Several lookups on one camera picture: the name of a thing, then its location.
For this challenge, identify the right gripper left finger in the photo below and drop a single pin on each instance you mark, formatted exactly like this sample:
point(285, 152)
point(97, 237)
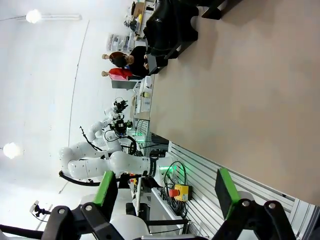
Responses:
point(105, 190)

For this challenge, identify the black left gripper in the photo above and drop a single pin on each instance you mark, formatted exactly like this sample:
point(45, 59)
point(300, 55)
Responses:
point(121, 127)

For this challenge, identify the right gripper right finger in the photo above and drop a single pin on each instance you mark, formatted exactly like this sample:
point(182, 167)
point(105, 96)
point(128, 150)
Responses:
point(228, 192)

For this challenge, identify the black leather loafer shoe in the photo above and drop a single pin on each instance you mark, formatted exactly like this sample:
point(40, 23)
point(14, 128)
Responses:
point(160, 37)
point(172, 10)

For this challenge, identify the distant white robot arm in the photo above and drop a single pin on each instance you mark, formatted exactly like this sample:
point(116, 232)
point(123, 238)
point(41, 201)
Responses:
point(116, 107)

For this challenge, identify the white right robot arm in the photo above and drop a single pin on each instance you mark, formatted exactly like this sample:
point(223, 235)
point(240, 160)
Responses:
point(130, 225)

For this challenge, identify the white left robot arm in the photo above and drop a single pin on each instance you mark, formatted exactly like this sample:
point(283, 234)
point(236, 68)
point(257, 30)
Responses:
point(100, 165)

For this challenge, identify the seated person with reddish hair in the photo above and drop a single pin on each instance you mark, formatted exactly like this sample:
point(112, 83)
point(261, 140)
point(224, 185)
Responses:
point(135, 61)

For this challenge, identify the black sloped shoe stand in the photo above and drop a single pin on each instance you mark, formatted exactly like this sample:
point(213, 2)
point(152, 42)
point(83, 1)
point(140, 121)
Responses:
point(185, 42)
point(220, 8)
point(155, 63)

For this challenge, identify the white stacked boxes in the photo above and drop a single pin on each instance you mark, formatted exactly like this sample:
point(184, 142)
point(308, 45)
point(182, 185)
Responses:
point(145, 95)

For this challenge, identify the grey monitor back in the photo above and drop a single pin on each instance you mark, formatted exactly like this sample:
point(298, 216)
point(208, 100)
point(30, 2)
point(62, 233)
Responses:
point(125, 84)

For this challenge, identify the yellow emergency stop box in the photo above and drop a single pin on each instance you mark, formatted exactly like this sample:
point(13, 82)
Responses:
point(183, 191)

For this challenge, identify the mannequin in red top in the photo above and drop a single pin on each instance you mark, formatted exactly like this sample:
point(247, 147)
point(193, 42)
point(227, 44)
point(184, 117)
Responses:
point(120, 73)

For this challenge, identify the bare mannequin head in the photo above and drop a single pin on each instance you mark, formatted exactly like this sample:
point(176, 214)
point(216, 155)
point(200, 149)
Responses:
point(105, 56)

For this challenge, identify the shelf with clear bins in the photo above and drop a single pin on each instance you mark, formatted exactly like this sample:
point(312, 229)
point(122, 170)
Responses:
point(118, 42)

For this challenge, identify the round ceiling light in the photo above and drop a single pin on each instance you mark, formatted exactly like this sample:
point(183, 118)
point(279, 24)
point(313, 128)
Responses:
point(11, 150)
point(33, 16)

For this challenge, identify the small camera on mount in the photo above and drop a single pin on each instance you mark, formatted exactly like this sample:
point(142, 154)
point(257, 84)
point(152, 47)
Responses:
point(40, 210)

